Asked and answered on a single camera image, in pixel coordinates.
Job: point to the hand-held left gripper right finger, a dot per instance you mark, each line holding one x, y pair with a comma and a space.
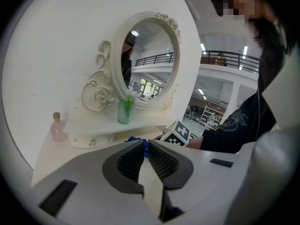
199, 172

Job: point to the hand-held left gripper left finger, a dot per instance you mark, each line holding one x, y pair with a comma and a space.
93, 172

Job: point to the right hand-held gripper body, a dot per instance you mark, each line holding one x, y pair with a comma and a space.
177, 132

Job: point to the blue cloth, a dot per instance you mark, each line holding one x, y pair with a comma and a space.
133, 138

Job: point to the person's right forearm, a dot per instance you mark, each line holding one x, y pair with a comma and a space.
225, 135

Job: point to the cream white dressing table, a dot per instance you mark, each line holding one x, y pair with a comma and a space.
58, 153

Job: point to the white display rack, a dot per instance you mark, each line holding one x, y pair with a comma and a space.
209, 116

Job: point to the pink glass bottle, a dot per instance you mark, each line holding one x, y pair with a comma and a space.
58, 132

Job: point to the green glass vase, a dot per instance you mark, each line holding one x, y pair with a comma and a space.
123, 116

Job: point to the black balcony railing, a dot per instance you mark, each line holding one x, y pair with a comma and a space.
234, 60

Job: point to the person's torso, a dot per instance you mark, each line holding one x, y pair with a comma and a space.
267, 78

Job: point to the person's head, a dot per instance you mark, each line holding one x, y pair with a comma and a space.
239, 3

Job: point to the oval mirror with ornate frame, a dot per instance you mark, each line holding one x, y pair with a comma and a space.
150, 62

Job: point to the black head-mounted camera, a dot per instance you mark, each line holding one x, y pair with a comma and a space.
217, 3

